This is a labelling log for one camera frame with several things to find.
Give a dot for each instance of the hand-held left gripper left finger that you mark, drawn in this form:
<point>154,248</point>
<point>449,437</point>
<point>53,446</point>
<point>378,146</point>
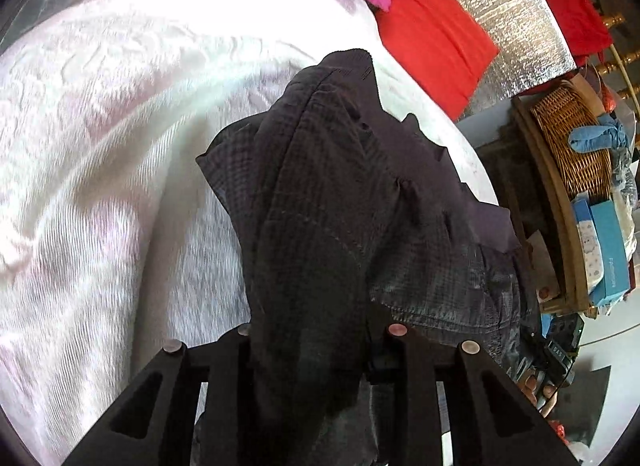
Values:
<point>225,361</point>

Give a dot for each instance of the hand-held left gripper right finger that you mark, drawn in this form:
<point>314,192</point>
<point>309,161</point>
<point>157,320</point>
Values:
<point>417,376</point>

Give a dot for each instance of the dark purple-black garment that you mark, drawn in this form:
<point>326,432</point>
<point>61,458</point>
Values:
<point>325,226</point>

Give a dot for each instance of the person's right hand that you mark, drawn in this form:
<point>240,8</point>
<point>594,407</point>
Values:
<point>542,396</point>

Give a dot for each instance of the white printed packet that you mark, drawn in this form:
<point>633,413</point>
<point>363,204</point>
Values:
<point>587,246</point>

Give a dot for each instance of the light blue carton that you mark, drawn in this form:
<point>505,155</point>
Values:
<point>610,246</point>

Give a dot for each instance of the wicker basket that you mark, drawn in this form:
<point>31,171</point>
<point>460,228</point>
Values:
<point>570,140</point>

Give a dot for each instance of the pale pink fluffy blanket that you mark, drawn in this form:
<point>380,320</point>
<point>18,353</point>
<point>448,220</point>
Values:
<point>110,170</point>

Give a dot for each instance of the red pillow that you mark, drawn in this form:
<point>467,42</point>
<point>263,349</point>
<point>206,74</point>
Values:
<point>437,40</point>

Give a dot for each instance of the silver foil insulation mat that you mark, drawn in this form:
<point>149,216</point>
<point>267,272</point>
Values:
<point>500,20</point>

